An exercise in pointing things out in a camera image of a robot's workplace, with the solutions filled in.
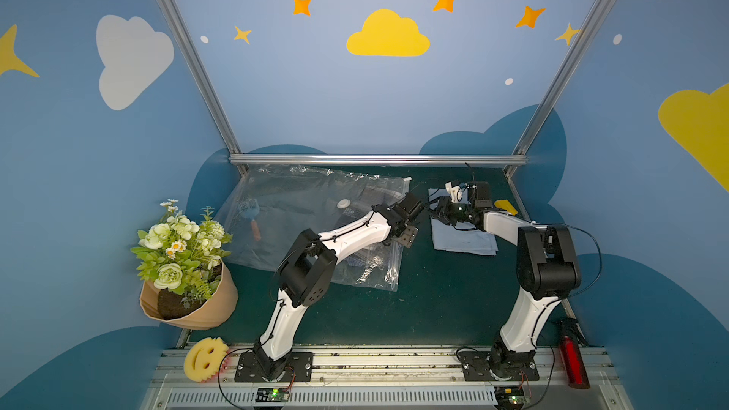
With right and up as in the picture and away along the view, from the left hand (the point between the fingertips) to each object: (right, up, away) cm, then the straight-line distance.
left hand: (404, 229), depth 92 cm
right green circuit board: (+24, -40, -22) cm, 52 cm away
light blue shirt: (+20, -3, +6) cm, 22 cm away
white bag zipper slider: (+4, +18, +21) cm, 28 cm away
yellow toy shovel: (+43, +7, +18) cm, 47 cm away
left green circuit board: (-37, -40, -21) cm, 58 cm away
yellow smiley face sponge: (-55, -32, -19) cm, 67 cm away
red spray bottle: (+45, -31, -15) cm, 56 cm away
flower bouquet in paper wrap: (-55, -9, -28) cm, 62 cm away
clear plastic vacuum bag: (-51, +8, +18) cm, 55 cm away
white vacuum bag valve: (-21, +8, +15) cm, 28 cm away
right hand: (+10, +8, +5) cm, 13 cm away
